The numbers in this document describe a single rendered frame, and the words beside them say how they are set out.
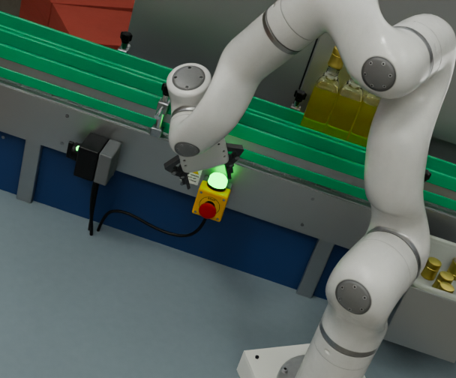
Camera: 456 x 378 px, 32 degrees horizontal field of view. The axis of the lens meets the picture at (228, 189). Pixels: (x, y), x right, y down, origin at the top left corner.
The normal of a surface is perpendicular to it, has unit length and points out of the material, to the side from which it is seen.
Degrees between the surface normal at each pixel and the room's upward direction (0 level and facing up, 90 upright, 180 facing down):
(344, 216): 90
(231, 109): 75
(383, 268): 23
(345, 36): 90
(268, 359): 5
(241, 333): 0
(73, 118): 90
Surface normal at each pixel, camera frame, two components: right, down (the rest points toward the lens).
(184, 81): -0.11, -0.54
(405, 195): 0.25, 0.57
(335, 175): -0.18, 0.48
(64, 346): 0.27, -0.82
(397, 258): 0.55, -0.50
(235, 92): 0.40, 0.28
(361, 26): -0.74, -0.38
